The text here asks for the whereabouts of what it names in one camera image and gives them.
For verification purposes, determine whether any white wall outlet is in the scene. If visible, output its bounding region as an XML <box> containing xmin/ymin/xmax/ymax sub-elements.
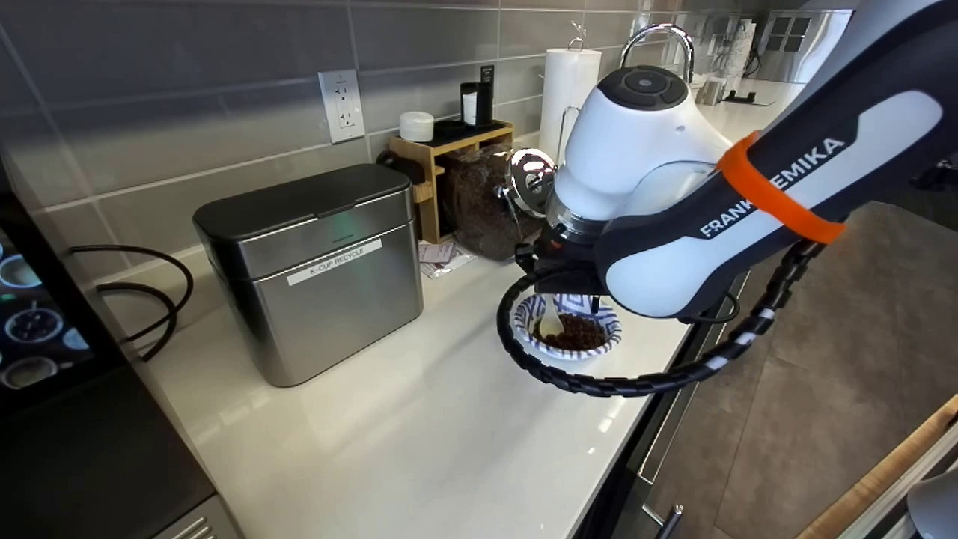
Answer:
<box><xmin>316</xmin><ymin>64</ymin><xmax>370</xmax><ymax>145</ymax></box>

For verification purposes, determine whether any wooden board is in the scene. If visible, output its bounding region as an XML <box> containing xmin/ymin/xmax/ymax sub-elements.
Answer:
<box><xmin>798</xmin><ymin>391</ymin><xmax>958</xmax><ymax>539</ymax></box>

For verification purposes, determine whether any small purple paper packet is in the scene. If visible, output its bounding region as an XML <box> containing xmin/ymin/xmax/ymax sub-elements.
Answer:
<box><xmin>420</xmin><ymin>237</ymin><xmax>473</xmax><ymax>280</ymax></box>

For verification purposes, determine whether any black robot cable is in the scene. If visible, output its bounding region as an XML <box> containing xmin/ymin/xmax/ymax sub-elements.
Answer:
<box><xmin>494</xmin><ymin>237</ymin><xmax>826</xmax><ymax>400</ymax></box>

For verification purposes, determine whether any short silver drawer handle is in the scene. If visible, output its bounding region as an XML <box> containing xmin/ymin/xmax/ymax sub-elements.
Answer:
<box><xmin>637</xmin><ymin>502</ymin><xmax>685</xmax><ymax>539</ymax></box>

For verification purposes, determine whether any orange cable strap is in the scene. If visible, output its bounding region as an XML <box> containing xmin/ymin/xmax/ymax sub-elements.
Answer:
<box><xmin>717</xmin><ymin>127</ymin><xmax>850</xmax><ymax>247</ymax></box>

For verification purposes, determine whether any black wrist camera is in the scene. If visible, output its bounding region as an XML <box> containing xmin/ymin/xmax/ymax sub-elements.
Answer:
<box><xmin>516</xmin><ymin>234</ymin><xmax>609</xmax><ymax>299</ymax></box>

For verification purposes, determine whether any thin black power cable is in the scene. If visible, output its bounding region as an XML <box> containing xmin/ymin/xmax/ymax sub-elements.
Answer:
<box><xmin>63</xmin><ymin>241</ymin><xmax>197</xmax><ymax>365</ymax></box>

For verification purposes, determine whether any small white jar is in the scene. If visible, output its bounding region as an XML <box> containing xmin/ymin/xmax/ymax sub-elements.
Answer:
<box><xmin>399</xmin><ymin>108</ymin><xmax>437</xmax><ymax>145</ymax></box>

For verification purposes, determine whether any wooden rack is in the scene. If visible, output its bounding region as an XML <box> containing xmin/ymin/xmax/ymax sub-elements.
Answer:
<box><xmin>385</xmin><ymin>120</ymin><xmax>518</xmax><ymax>246</ymax></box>

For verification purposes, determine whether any pile of coffee beans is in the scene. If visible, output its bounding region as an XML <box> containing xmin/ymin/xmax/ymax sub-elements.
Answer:
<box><xmin>551</xmin><ymin>313</ymin><xmax>612</xmax><ymax>352</ymax></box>

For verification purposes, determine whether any stainless steel bin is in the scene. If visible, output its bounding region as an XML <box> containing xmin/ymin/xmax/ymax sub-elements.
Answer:
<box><xmin>191</xmin><ymin>160</ymin><xmax>428</xmax><ymax>389</ymax></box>

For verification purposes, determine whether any glass jar of coffee beans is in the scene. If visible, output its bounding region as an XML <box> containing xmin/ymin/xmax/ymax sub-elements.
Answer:
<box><xmin>437</xmin><ymin>145</ymin><xmax>564</xmax><ymax>264</ymax></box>

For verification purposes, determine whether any metal paper towel holder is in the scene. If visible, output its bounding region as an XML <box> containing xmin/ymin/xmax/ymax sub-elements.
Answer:
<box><xmin>554</xmin><ymin>17</ymin><xmax>593</xmax><ymax>168</ymax></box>

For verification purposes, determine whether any black bottle with white label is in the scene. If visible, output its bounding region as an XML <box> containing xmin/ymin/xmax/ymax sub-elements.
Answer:
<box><xmin>459</xmin><ymin>79</ymin><xmax>483</xmax><ymax>127</ymax></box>

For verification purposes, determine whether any black monitor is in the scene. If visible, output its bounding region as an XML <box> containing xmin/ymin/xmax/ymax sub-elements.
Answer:
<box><xmin>0</xmin><ymin>157</ymin><xmax>250</xmax><ymax>539</ymax></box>

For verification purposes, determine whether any dark patterned bowl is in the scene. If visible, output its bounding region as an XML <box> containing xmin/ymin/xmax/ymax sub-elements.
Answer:
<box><xmin>506</xmin><ymin>288</ymin><xmax>625</xmax><ymax>365</ymax></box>

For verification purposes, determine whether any grey round object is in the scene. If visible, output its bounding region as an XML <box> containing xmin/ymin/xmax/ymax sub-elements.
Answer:
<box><xmin>905</xmin><ymin>470</ymin><xmax>958</xmax><ymax>539</ymax></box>

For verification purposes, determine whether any white paper towel roll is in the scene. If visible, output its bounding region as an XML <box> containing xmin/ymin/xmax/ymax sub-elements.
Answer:
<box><xmin>537</xmin><ymin>45</ymin><xmax>606</xmax><ymax>160</ymax></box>

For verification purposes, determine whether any small chrome arched faucet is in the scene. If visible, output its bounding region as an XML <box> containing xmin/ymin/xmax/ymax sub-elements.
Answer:
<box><xmin>617</xmin><ymin>21</ymin><xmax>697</xmax><ymax>82</ymax></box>

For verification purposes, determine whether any long silver drawer handle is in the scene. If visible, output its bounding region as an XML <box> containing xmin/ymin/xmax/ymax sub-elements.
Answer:
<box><xmin>636</xmin><ymin>317</ymin><xmax>744</xmax><ymax>488</ymax></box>

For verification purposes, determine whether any black cylindrical grinder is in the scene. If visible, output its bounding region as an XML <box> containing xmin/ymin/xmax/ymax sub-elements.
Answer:
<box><xmin>476</xmin><ymin>63</ymin><xmax>497</xmax><ymax>130</ymax></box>

